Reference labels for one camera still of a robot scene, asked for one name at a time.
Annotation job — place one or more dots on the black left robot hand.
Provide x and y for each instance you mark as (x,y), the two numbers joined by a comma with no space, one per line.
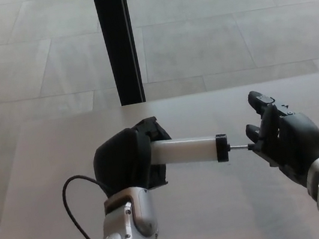
(120,162)

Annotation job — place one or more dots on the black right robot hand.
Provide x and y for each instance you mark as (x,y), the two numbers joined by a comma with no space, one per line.
(297,143)

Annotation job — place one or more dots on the white Franklin air pump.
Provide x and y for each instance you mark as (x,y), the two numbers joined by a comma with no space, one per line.
(185,150)

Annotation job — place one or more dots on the black vertical post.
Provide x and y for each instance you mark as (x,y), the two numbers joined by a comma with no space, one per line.
(118,41)

